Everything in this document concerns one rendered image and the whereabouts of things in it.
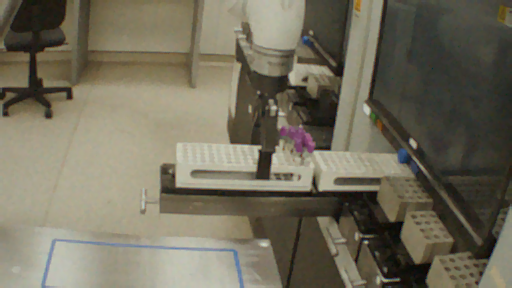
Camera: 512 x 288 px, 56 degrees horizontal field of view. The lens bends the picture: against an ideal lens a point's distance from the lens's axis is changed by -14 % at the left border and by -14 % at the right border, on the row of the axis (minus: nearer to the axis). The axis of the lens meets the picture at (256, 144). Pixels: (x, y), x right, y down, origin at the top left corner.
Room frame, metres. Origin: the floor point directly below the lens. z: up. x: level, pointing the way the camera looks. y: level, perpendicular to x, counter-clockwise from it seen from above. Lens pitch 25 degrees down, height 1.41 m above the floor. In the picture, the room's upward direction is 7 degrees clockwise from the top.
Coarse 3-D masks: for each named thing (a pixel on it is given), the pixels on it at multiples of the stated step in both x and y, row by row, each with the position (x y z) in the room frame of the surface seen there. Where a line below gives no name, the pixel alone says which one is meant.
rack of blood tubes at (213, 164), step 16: (176, 144) 1.11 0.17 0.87; (192, 144) 1.12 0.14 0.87; (208, 144) 1.13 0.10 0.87; (176, 160) 1.08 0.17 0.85; (192, 160) 1.05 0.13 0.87; (208, 160) 1.05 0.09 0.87; (224, 160) 1.06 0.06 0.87; (240, 160) 1.07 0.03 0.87; (256, 160) 1.09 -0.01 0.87; (272, 160) 1.10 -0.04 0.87; (288, 160) 1.11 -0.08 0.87; (176, 176) 1.03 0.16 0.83; (192, 176) 1.08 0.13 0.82; (208, 176) 1.09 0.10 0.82; (224, 176) 1.10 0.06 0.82; (240, 176) 1.11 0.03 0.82; (272, 176) 1.09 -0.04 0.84; (288, 176) 1.10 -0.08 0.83; (304, 176) 1.08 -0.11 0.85
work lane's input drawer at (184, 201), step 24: (168, 168) 1.09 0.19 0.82; (144, 192) 1.08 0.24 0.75; (168, 192) 1.01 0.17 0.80; (192, 192) 1.02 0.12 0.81; (216, 192) 1.03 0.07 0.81; (240, 192) 1.04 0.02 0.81; (264, 192) 1.05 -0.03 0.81; (288, 192) 1.06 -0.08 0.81; (312, 192) 1.07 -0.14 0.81; (336, 192) 1.08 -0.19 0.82; (360, 192) 1.09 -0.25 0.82; (264, 216) 1.04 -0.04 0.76; (288, 216) 1.05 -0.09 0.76; (312, 216) 1.06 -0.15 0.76; (336, 216) 1.07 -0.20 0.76
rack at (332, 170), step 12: (312, 156) 1.17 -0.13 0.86; (324, 156) 1.16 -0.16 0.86; (336, 156) 1.17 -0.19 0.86; (348, 156) 1.17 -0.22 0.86; (360, 156) 1.19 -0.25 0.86; (372, 156) 1.20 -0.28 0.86; (384, 156) 1.21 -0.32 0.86; (396, 156) 1.22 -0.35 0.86; (324, 168) 1.10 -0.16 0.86; (336, 168) 1.11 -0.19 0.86; (348, 168) 1.11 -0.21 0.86; (360, 168) 1.12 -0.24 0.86; (372, 168) 1.13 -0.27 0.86; (384, 168) 1.13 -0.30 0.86; (396, 168) 1.14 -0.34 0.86; (408, 168) 1.15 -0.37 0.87; (324, 180) 1.08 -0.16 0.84; (336, 180) 1.16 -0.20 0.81; (348, 180) 1.16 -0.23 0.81; (360, 180) 1.17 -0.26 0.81; (372, 180) 1.18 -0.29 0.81
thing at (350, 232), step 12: (348, 204) 1.04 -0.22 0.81; (360, 204) 1.04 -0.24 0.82; (348, 216) 1.01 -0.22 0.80; (360, 216) 0.99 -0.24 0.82; (324, 228) 1.03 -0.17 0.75; (348, 228) 1.00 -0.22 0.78; (360, 228) 0.95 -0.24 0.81; (372, 228) 0.94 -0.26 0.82; (396, 228) 0.95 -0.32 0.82; (336, 240) 0.98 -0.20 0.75; (348, 240) 0.98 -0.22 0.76; (360, 240) 0.93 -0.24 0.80; (336, 252) 0.94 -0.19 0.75
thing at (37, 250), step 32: (0, 224) 0.75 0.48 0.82; (0, 256) 0.66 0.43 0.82; (32, 256) 0.68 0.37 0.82; (64, 256) 0.70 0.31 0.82; (96, 256) 0.72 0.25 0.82; (128, 256) 0.74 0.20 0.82; (160, 256) 0.76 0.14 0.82; (192, 256) 0.77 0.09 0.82; (224, 256) 0.79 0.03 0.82; (256, 256) 0.80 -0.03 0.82
